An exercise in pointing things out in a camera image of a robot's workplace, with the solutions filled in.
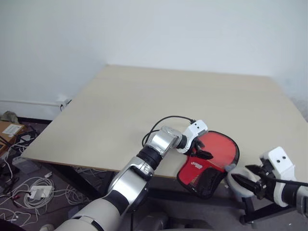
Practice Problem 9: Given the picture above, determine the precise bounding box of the white wall cable conduit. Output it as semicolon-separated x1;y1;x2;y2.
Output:
0;99;61;108

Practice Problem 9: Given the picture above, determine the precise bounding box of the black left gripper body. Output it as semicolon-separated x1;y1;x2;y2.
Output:
188;136;202;156

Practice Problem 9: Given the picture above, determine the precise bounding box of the white floor cable bundle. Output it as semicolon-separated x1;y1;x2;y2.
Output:
0;144;102;222

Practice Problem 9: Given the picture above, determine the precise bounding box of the white power adapter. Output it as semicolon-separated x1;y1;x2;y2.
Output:
27;185;55;199

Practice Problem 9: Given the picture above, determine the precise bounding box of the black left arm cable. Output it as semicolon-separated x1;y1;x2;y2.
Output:
141;115;195;147

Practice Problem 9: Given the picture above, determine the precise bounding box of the black metal table frame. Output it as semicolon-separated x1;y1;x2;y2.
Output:
31;162;308;224

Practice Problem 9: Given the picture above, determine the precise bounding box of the grey flat floor box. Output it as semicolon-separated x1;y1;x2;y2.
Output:
13;157;42;174

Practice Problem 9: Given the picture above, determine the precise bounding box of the dark rounded shape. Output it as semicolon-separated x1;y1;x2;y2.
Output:
137;211;169;231

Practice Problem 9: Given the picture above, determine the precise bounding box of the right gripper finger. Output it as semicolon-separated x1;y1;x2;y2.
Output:
231;175;258;193
244;165;263;177

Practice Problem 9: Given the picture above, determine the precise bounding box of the white wall junction box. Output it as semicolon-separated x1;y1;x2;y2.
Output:
56;95;73;110

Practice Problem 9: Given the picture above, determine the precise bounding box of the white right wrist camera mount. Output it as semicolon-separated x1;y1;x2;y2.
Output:
259;146;297;208

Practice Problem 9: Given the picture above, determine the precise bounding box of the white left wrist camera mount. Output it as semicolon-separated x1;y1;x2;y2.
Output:
176;119;209;155

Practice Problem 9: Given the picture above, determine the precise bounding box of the brown cardboard box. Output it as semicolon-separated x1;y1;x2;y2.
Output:
0;120;26;155

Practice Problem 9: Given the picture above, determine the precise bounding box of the olive crumpled cloth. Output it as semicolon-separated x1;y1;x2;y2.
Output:
1;111;19;122

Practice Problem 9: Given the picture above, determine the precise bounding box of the red and black paddle case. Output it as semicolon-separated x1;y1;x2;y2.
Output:
176;129;241;200

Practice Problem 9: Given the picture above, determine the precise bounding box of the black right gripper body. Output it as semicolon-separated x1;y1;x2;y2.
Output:
255;158;278;200

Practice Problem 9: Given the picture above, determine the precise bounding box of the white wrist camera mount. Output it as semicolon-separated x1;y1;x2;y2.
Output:
259;146;297;208
176;119;209;155

